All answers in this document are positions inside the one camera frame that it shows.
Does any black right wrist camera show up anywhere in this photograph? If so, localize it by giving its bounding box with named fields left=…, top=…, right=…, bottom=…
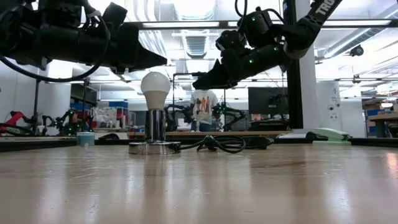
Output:
left=216, top=29, right=246, bottom=52

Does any black aluminium rig frame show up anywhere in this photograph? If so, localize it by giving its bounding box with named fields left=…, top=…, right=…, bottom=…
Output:
left=0, top=136, right=398, bottom=153

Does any long ceiling light bar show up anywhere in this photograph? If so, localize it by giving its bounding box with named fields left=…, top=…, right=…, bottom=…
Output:
left=124, top=20, right=392, bottom=29

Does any white pillar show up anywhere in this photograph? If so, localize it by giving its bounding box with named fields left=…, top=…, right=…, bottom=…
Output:
left=317, top=81, right=343, bottom=138

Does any wooden background table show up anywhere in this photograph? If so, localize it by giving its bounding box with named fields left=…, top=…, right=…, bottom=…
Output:
left=368, top=112, right=398, bottom=138

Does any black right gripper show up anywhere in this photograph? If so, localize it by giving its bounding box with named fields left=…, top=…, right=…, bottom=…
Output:
left=192, top=45, right=292, bottom=90

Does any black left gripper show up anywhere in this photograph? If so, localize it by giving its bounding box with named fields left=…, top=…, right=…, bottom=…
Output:
left=108, top=23, right=168, bottom=75

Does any black lamp power cable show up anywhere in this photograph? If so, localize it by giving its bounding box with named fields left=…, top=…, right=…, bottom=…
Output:
left=174, top=134, right=275, bottom=154

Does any small blue cup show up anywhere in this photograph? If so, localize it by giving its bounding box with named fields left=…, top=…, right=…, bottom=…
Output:
left=76, top=131, right=96, bottom=147

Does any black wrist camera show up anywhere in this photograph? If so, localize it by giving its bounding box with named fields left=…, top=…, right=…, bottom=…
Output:
left=102, top=2, right=128, bottom=30
left=216, top=29, right=246, bottom=52

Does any white lightbulb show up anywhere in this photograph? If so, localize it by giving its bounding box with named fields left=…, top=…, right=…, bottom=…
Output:
left=140, top=71, right=172, bottom=111

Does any black computer monitor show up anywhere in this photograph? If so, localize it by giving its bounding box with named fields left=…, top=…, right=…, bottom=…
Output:
left=248, top=86, right=289, bottom=115

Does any black ceiling camera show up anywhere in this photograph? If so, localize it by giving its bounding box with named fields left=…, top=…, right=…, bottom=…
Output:
left=349, top=45, right=364, bottom=57

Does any black background rig frame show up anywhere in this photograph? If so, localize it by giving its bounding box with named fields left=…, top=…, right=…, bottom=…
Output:
left=32, top=77, right=91, bottom=134
left=172, top=72, right=227, bottom=131

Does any chrome lamp base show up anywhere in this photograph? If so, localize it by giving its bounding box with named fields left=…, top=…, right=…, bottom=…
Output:
left=128, top=108, right=182, bottom=156

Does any mint green stapler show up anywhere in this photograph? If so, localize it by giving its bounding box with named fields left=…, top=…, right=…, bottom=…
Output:
left=312, top=127, right=353, bottom=146

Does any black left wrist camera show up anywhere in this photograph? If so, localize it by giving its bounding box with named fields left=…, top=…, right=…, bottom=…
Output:
left=102, top=2, right=128, bottom=30

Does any person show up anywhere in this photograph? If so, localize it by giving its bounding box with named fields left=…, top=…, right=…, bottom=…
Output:
left=190, top=89, right=220, bottom=133

